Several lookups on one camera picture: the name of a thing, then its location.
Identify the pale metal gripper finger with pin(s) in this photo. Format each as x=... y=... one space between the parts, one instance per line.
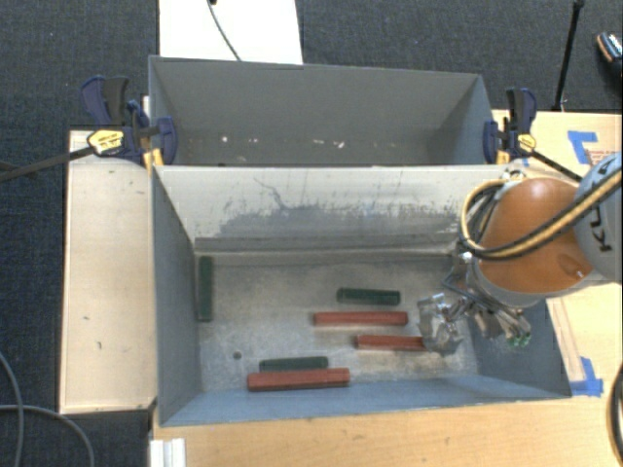
x=448 y=338
x=428 y=312

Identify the red-brown flat block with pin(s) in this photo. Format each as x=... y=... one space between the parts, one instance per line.
x=389 y=342
x=360 y=318
x=298 y=379

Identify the dark green flat block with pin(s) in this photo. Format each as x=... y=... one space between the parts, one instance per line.
x=205 y=287
x=368 y=296
x=293 y=363

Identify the grey metal bin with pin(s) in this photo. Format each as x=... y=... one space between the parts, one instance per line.
x=311 y=202

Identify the pale wood flat board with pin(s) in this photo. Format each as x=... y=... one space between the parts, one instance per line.
x=109 y=285

